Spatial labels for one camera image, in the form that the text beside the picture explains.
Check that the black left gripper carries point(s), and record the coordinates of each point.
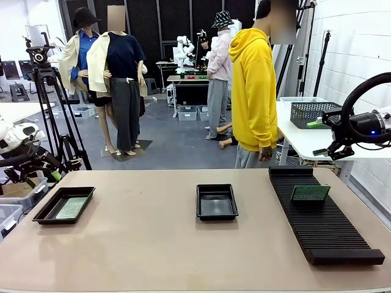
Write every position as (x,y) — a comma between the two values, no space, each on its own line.
(42,160)

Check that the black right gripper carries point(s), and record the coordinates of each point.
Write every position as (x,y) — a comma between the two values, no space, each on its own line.
(343,128)

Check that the black ESD tray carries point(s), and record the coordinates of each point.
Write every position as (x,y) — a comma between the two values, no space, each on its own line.
(217,207)
(50,210)

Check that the green circuit board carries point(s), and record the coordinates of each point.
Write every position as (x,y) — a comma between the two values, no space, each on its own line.
(71,208)
(310,193)

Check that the person's right forearm yellow sleeve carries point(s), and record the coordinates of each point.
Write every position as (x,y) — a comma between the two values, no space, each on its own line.
(265,134)

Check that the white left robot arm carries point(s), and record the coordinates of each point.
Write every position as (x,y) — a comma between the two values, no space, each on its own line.
(18,135)

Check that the person's right hand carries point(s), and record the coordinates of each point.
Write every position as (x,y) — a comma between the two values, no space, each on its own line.
(265,154)

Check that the white side table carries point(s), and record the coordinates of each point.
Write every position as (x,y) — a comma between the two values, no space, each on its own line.
(305,140)

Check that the clear storage box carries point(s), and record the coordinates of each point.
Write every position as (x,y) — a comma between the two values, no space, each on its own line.
(9,218)
(38,195)

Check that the brown cardboard box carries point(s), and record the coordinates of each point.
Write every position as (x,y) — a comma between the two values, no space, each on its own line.
(18,189)

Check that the grey plastic basket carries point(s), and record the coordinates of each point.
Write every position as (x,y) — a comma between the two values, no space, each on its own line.
(308,114)

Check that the black stand with clamps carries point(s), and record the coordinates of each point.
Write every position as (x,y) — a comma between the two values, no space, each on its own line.
(301,79)

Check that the white round-cornered table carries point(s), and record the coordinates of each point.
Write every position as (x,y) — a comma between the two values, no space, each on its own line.
(18,111)

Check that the thin black light stand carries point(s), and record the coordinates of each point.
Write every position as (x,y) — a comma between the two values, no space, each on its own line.
(322,61)

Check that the person in yellow hoodie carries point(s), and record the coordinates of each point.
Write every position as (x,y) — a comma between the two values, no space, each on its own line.
(253,91)

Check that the clear floor bin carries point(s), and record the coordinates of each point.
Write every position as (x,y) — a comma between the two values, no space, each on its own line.
(85,112)

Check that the dark plastic stool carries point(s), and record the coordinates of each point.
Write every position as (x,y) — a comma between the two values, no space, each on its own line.
(19,91)

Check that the black slotted board rack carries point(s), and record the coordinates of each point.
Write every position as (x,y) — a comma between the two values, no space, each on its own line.
(323,226)

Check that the black monitor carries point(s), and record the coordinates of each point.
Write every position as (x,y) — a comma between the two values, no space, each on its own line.
(9,70)
(26,66)

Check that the black floor mat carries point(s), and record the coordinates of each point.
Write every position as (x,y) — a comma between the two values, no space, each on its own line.
(143,145)

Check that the clear storage bin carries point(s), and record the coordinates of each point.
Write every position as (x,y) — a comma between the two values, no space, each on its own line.
(203,113)
(187,113)

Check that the mannequin in pink sweater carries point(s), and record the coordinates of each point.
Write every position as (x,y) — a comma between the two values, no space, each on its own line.
(219,61)

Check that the mannequin in blue shirt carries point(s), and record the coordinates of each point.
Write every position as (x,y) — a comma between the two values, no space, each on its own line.
(84,58)

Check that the black box under table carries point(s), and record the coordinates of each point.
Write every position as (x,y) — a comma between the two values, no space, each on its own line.
(192,94)

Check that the seated person in black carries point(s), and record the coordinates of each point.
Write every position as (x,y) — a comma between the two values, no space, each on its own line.
(204,45)

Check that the grey plastic stool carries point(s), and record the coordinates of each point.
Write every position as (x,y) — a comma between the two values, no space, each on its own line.
(150,84)

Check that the mannequin in navy top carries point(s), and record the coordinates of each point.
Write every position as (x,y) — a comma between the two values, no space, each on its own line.
(125,55)

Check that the background work table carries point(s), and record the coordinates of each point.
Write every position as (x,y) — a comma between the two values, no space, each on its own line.
(177,78)

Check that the patterned bucket hat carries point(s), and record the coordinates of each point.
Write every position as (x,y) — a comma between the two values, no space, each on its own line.
(220,19)

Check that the small white background robot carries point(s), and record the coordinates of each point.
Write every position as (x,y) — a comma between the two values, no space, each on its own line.
(181,58)

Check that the black brimmed hat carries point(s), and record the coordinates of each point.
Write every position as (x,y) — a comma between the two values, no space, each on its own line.
(84,18)

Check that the black camera tripod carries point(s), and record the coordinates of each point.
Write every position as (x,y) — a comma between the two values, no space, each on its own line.
(39,57)

